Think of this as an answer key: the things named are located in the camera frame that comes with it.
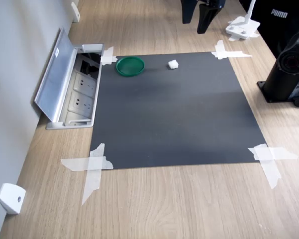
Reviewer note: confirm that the black bag with logo print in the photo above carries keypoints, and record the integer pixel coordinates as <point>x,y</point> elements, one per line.
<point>278,27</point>

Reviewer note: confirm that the white power socket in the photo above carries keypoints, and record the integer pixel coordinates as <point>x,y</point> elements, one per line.
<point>85,83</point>
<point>80,102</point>

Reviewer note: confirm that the white masking tape patch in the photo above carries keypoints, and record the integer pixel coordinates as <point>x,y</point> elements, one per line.
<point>268,155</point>
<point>94,163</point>
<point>107,57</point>
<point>221,53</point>

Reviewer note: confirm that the round green lid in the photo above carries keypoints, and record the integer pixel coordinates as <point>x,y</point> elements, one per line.
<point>130,66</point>

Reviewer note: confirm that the white taped stand bracket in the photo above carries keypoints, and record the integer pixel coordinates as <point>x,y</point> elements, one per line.
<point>242,27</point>

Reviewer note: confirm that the white partition foot bracket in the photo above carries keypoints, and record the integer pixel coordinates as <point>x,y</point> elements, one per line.
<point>75,12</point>
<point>11,199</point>

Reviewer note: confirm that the white label sticker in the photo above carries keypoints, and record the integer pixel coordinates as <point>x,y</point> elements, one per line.
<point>57,52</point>

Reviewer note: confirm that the dark grey mat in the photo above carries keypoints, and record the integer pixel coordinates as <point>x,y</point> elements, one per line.
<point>176,112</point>

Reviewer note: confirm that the small white plastic terminal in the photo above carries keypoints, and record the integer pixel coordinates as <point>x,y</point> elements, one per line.
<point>173,64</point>

